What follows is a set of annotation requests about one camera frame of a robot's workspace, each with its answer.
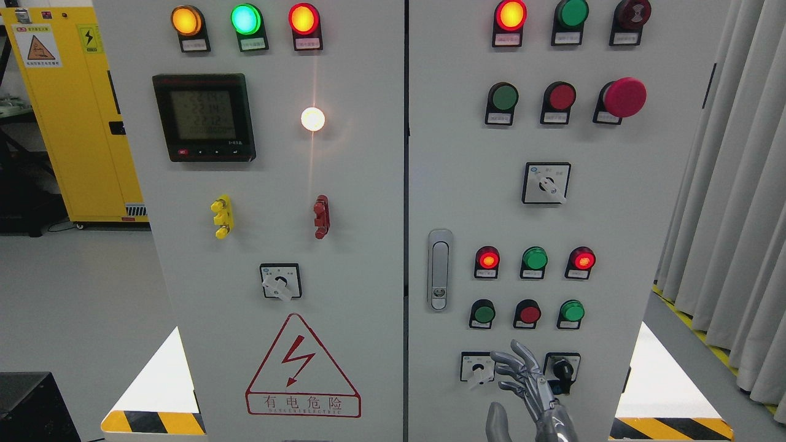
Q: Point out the black digital power meter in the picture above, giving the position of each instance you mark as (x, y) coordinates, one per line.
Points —
(205, 117)

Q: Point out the yellow terminal connector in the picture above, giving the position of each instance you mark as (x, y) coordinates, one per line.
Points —
(223, 216)

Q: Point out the small red indicator light left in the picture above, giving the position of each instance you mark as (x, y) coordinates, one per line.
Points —
(487, 261)

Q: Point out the silver robotic hand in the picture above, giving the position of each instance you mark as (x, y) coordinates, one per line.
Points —
(551, 419)

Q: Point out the red electric danger warning sticker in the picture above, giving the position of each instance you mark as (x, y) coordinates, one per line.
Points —
(299, 377)

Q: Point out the dark red buzzer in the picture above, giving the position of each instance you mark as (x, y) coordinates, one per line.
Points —
(628, 21)

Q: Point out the silver cabinet door handle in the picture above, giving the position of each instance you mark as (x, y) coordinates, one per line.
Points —
(438, 268)

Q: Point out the small red indicator light right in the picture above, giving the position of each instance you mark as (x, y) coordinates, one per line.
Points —
(580, 263)

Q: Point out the small red push button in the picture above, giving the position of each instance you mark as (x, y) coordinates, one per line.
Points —
(527, 315)

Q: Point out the green indicator light top left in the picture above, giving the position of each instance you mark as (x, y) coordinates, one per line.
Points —
(249, 27)

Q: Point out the red indicator light top right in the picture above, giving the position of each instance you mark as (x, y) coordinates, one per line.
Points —
(509, 18)

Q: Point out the black box bottom left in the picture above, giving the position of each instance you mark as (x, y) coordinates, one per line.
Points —
(33, 409)

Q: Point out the black knob selector switch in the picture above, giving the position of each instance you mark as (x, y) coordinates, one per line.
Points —
(561, 369)

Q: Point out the small green push button right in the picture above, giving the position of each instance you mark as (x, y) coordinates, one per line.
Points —
(570, 315)

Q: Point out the grey electrical control cabinet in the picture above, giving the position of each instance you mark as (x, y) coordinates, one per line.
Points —
(404, 151)

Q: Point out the green indicator light top right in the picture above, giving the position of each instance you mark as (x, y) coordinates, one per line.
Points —
(568, 23)

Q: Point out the lower white rotary selector switch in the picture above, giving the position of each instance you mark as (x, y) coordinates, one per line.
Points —
(477, 368)

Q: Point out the small green start button left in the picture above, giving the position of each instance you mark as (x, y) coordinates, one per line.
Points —
(482, 314)

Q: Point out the grey curtain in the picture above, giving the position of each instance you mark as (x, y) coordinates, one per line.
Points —
(723, 263)

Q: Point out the white glowing indicator light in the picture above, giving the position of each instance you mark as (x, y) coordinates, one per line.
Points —
(313, 119)

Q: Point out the large red push button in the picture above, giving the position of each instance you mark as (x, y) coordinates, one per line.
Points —
(557, 103)

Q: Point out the red indicator light top left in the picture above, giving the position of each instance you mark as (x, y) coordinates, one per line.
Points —
(306, 25)

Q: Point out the orange indicator light top left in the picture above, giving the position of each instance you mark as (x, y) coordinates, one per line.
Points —
(189, 23)

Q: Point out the small red indicator light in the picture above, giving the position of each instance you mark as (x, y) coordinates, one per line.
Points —
(487, 261)
(580, 263)

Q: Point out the upper right rotary selector switch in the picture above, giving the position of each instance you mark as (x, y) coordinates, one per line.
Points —
(545, 183)

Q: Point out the red terminal connector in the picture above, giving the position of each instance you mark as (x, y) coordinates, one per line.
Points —
(322, 216)

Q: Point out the red emergency stop mushroom button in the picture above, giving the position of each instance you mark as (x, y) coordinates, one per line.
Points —
(620, 99)

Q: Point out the yellow safety cabinet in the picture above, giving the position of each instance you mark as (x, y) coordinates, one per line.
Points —
(63, 64)

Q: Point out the large green push button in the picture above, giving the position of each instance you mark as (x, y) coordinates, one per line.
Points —
(500, 106)

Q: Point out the left panel rotary selector switch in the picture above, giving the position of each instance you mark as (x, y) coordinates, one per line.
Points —
(281, 281)

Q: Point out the small green indicator light middle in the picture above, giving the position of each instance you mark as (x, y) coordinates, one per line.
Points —
(533, 264)

